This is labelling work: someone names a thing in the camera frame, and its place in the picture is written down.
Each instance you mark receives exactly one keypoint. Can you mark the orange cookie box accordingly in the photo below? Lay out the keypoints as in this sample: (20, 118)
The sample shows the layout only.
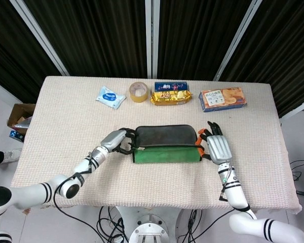
(223, 99)

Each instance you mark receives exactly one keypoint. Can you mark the white shoe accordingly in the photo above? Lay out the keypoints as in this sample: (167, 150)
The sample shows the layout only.
(12, 155)

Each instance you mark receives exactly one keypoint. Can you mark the silver foil bag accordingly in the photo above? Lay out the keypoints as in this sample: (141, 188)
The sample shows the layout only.
(22, 124)

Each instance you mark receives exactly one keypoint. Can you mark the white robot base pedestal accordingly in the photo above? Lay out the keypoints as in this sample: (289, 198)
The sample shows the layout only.
(148, 227)

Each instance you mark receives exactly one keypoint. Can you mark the yellow tape roll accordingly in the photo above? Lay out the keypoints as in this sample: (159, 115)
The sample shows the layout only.
(139, 97)

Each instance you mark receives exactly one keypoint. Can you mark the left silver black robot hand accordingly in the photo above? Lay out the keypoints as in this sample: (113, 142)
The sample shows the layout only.
(114, 140)

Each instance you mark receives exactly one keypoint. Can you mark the black curtain panel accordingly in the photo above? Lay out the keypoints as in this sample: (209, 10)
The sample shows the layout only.
(96, 38)
(12, 50)
(197, 38)
(283, 55)

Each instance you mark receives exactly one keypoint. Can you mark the dark grey green cloth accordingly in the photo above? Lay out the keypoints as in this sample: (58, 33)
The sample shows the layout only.
(167, 154)

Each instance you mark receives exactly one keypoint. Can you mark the brown cardboard box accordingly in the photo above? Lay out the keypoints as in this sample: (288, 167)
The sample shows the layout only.
(16, 112)

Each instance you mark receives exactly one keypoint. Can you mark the beige woven tablecloth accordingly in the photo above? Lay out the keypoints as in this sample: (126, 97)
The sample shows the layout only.
(167, 189)

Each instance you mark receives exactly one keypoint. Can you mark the small blue box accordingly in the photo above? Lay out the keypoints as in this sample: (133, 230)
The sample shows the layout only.
(16, 136)

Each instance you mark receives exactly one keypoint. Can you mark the grey metal frame post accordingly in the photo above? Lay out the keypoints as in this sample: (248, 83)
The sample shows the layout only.
(236, 38)
(152, 38)
(40, 38)

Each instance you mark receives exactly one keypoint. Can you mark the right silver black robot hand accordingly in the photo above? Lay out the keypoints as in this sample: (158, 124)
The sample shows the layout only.
(219, 149)

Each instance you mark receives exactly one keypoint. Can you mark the blue white wet wipes pack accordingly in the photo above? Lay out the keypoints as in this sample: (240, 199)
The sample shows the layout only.
(109, 97)

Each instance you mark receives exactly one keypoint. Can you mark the gold snack packet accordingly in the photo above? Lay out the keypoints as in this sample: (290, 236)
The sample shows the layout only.
(171, 97)

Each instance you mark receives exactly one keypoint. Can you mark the blue snack box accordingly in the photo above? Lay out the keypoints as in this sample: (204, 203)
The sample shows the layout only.
(171, 86)

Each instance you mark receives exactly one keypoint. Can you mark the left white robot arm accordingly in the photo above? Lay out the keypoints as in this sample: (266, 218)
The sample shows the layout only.
(30, 193)

